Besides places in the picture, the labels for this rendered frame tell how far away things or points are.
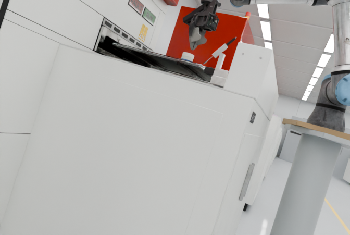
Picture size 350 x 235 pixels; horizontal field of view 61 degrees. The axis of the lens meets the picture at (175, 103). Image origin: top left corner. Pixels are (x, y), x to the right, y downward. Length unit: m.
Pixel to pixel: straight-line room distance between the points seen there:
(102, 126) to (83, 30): 0.38
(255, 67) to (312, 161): 0.65
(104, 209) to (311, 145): 0.87
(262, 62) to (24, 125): 0.72
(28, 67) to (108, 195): 0.43
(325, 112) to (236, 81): 0.65
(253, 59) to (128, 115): 0.37
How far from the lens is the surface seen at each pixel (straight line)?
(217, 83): 1.00
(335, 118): 1.38
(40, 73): 0.99
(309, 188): 1.36
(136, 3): 1.33
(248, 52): 0.82
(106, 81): 0.88
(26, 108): 1.00
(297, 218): 1.38
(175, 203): 0.78
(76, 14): 1.06
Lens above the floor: 0.74
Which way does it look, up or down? 1 degrees up
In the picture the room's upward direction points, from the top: 18 degrees clockwise
